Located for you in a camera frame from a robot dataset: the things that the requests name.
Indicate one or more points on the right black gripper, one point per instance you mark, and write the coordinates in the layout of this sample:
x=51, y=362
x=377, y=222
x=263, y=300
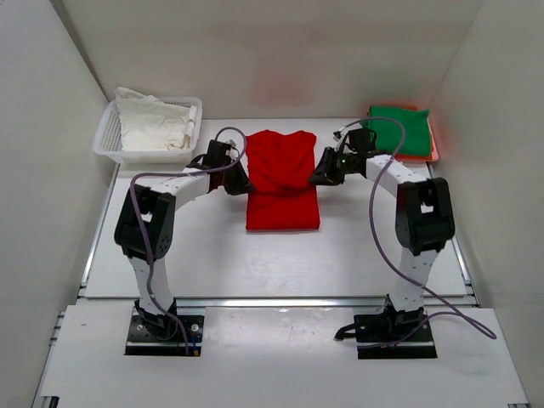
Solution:
x=325, y=174

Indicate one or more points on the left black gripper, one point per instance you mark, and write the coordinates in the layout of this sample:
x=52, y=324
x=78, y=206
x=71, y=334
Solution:
x=243, y=185

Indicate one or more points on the red t-shirt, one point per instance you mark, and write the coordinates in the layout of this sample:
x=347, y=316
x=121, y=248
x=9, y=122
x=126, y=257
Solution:
x=279, y=167

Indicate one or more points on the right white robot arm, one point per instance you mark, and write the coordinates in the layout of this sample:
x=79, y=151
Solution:
x=423, y=222

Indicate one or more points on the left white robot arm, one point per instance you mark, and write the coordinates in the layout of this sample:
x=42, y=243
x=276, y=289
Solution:
x=144, y=230

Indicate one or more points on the folded green t-shirt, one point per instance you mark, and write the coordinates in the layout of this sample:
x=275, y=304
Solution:
x=408, y=132

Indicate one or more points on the folded orange t-shirt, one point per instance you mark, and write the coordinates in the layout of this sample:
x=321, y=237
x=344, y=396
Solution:
x=431, y=153

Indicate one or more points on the crumpled white t-shirt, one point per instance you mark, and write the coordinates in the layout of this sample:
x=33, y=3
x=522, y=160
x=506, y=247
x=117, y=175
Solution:
x=148, y=124

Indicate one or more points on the white plastic basket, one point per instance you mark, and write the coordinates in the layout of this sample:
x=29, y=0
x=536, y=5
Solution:
x=108, y=138

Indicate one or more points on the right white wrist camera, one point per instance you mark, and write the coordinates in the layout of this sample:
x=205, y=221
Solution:
x=340, y=136

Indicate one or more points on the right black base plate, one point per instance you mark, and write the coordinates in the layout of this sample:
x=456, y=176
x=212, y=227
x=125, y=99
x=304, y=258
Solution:
x=370, y=336

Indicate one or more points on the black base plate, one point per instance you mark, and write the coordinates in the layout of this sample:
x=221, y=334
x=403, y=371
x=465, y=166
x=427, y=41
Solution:
x=370, y=336
x=146, y=339

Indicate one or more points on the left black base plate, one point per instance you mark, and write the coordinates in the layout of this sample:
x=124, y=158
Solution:
x=146, y=339

